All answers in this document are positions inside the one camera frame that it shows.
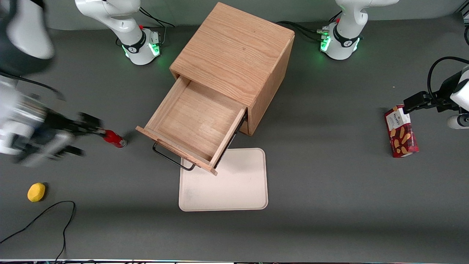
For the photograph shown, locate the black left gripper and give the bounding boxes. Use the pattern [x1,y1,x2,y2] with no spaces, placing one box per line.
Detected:
[403,71,463,115]

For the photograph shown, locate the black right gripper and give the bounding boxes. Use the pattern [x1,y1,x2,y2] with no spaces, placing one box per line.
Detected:
[38,109,107,144]

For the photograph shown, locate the wooden drawer cabinet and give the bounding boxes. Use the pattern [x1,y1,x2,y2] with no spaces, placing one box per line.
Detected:
[170,2,296,137]

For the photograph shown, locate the red plastic bottle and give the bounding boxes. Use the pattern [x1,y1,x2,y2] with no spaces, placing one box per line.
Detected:
[102,129,128,149]

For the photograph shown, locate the red shortbread cookie box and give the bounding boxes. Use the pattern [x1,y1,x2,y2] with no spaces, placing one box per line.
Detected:
[384,104,419,158]

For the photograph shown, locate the yellow lemon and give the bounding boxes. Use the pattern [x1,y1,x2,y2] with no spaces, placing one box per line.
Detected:
[27,183,46,203]

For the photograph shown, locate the beige plastic tray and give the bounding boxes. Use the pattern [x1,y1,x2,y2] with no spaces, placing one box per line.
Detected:
[178,148,269,212]

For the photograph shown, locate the black left arm wrist cable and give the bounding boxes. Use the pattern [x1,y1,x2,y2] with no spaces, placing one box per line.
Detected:
[426,56,469,104]

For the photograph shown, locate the black arm wrist cable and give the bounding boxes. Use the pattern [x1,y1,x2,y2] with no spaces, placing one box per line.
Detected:
[426,56,469,104]
[0,71,67,102]

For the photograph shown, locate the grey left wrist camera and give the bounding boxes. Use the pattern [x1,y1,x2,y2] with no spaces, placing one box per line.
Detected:
[446,114,469,130]

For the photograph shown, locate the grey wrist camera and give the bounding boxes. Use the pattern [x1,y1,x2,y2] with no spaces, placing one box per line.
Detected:
[14,131,85,167]
[446,114,469,130]

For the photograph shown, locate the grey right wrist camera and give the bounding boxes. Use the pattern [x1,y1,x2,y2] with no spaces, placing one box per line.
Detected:
[14,131,85,167]

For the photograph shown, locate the black right arm wrist cable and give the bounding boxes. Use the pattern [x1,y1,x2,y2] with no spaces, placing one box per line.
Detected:
[0,71,67,102]

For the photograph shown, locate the thin black table cable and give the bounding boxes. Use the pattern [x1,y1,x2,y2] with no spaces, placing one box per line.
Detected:
[0,201,76,263]

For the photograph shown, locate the black right arm base cables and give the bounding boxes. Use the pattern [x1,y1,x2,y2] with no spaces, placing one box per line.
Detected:
[116,7,176,47]

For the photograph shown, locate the black arm base cables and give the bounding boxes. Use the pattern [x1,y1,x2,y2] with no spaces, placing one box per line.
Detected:
[276,10,343,43]
[116,7,176,47]

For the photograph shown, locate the black left arm base cables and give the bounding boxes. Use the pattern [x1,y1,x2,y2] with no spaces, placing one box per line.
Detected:
[276,10,343,43]

